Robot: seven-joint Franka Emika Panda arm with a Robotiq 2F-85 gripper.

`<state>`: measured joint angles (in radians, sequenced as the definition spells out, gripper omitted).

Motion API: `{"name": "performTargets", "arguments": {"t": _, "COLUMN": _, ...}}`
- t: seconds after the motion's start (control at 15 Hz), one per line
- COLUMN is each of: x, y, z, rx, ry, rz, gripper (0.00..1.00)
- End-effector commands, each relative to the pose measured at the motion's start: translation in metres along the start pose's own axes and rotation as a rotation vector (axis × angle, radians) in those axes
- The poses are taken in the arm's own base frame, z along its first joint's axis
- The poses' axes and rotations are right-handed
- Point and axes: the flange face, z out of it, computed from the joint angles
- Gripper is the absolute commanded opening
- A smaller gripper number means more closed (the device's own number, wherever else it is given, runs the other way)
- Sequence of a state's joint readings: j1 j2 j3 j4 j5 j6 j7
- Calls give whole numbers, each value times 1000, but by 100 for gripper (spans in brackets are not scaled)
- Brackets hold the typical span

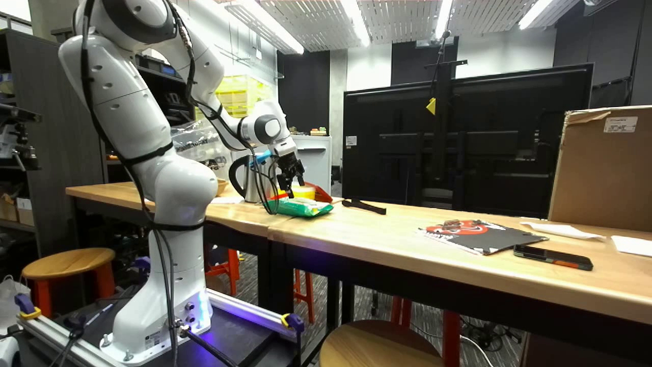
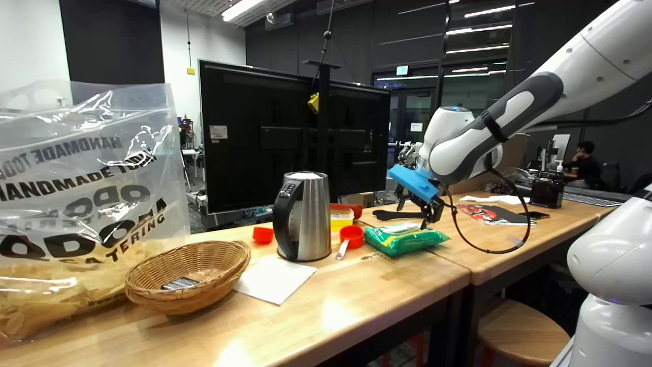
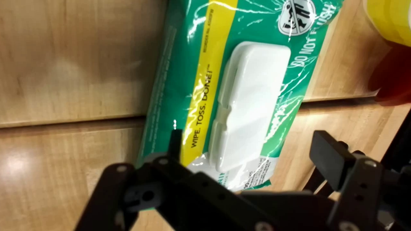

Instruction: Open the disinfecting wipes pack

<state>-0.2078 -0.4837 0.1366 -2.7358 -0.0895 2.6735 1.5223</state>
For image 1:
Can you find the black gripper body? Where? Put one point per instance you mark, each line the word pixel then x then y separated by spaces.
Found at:
pixel 291 166

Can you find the green disinfecting wipes pack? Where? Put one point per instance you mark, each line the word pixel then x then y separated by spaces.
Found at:
pixel 302 208

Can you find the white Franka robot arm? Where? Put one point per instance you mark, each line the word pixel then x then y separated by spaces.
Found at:
pixel 123 102

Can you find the robot base platform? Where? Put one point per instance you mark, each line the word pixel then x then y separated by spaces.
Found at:
pixel 238 336

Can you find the yellow lidded plastic container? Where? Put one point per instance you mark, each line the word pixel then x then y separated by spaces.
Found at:
pixel 306 192

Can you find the white cabinet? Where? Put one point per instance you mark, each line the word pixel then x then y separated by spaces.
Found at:
pixel 316 160

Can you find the red plastic bowl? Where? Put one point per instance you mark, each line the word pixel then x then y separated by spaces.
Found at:
pixel 324 192

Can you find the black marker pen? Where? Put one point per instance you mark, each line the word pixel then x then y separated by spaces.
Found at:
pixel 363 205

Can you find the clear printed plastic bag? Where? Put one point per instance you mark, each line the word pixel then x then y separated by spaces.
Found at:
pixel 196 144

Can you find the yellow monitor tag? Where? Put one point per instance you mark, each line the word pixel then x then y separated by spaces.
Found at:
pixel 430 107

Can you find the large black monitor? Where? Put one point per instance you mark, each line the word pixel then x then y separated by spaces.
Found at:
pixel 476 142

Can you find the wooden stool orange legs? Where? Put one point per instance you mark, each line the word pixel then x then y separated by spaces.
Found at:
pixel 67 261
pixel 378 344

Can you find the black monitor stand pole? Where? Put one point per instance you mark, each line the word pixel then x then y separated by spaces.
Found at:
pixel 444 63

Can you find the red and black magazine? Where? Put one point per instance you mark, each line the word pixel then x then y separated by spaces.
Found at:
pixel 485 236

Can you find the dark metal shelving unit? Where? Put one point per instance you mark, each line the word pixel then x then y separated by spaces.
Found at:
pixel 48 149

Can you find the black smartphone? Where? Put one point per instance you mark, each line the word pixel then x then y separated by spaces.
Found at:
pixel 552 258

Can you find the white paper sheet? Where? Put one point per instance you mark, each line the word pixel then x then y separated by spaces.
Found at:
pixel 633 244
pixel 563 228

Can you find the brown cardboard box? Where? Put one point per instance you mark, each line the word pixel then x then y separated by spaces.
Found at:
pixel 603 169

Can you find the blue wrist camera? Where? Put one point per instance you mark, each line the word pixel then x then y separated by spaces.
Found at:
pixel 263 157

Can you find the black wall shelf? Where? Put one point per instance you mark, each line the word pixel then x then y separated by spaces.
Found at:
pixel 169 94

